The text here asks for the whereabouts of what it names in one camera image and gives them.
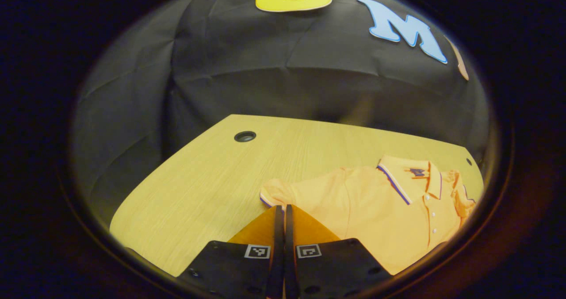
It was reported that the orange polo T-shirt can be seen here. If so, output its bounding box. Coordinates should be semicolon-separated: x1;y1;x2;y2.
260;154;477;276

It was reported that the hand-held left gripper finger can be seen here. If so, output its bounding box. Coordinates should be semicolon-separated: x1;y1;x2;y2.
177;205;285;299
284;204;393;299

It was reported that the black backdrop cloth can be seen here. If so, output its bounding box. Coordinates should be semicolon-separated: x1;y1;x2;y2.
71;0;491;229

